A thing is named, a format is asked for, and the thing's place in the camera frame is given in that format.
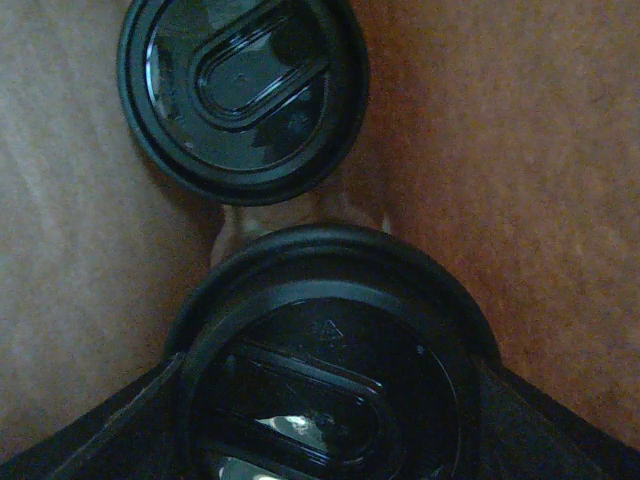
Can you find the brown paper bag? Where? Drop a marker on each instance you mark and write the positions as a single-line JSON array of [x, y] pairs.
[[502, 137]]

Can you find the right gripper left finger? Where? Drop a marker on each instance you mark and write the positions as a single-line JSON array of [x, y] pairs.
[[129, 436]]

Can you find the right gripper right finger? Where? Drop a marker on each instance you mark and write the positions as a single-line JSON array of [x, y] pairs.
[[525, 434]]

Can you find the black takeout coffee cup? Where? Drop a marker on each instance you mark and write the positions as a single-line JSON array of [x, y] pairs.
[[330, 352]]

